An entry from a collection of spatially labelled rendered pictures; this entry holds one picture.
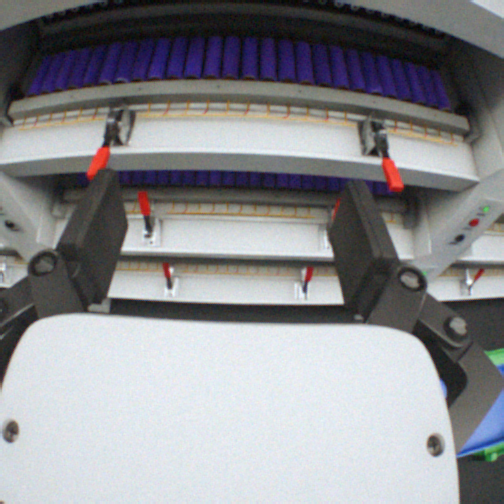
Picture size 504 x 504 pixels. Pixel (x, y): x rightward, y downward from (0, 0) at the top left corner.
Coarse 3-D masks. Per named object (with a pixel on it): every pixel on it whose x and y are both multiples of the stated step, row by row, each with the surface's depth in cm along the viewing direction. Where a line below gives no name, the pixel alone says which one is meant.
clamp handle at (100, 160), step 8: (112, 120) 28; (112, 128) 28; (112, 136) 28; (104, 144) 27; (96, 152) 26; (104, 152) 26; (96, 160) 26; (104, 160) 26; (96, 168) 25; (88, 176) 25
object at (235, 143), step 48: (0, 96) 28; (480, 96) 30; (0, 144) 30; (48, 144) 30; (96, 144) 30; (144, 144) 31; (192, 144) 31; (240, 144) 31; (288, 144) 31; (336, 144) 32; (432, 144) 33; (480, 144) 32
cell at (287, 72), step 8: (288, 40) 32; (280, 48) 32; (288, 48) 32; (280, 56) 32; (288, 56) 31; (280, 64) 31; (288, 64) 31; (280, 72) 31; (288, 72) 31; (280, 80) 31
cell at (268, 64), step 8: (264, 40) 32; (272, 40) 32; (264, 48) 31; (272, 48) 32; (264, 56) 31; (272, 56) 31; (264, 64) 31; (272, 64) 31; (264, 72) 31; (272, 72) 31
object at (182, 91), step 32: (64, 96) 29; (96, 96) 29; (128, 96) 29; (160, 96) 30; (192, 96) 30; (224, 96) 30; (256, 96) 30; (288, 96) 30; (320, 96) 30; (352, 96) 30; (32, 128) 30; (448, 128) 32
